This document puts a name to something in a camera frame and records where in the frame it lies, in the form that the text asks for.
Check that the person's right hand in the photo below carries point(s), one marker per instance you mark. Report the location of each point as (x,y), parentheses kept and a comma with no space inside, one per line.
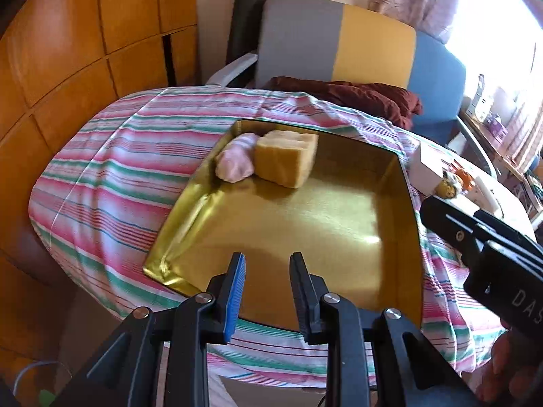
(502,362)

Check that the yellow sponge block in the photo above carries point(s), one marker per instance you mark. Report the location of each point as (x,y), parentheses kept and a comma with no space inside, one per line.
(280,161)

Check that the black rolled mat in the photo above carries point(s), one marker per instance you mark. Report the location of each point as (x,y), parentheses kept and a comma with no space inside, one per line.
(246,17)

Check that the striped pink green tablecloth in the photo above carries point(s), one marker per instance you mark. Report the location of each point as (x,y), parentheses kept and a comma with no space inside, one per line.
(106,178)

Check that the small yellow toy figure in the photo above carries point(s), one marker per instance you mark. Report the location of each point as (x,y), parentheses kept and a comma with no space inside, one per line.
(447,188)

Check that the striped sheer curtain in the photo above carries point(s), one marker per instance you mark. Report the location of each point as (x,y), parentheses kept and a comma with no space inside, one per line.
(526,123)

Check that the square gold-lined tin container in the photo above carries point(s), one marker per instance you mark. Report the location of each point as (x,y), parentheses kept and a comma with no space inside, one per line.
(339,229)

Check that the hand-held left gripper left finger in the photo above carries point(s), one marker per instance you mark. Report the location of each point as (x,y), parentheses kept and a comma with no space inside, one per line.
(235,299)

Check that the rolled pink sock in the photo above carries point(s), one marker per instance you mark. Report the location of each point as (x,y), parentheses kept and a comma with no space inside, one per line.
(235,159)

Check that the grey yellow blue chair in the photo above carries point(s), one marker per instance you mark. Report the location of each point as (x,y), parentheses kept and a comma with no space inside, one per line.
(297,38)

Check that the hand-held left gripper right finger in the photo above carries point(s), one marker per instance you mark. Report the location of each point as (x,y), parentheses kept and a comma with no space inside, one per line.
(302,299)

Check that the dark red cloth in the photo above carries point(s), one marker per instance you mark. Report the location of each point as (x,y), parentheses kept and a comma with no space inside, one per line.
(360,95)

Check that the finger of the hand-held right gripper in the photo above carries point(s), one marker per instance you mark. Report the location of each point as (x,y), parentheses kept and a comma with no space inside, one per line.
(505,227)
(445,218)

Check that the white cardboard box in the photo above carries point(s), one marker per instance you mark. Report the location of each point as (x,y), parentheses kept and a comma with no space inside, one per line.
(424,169)

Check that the wooden panel cabinet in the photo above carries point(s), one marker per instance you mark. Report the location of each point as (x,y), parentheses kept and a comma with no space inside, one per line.
(63,51)

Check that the purple box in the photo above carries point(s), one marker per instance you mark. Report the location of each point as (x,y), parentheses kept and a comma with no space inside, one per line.
(495,125)

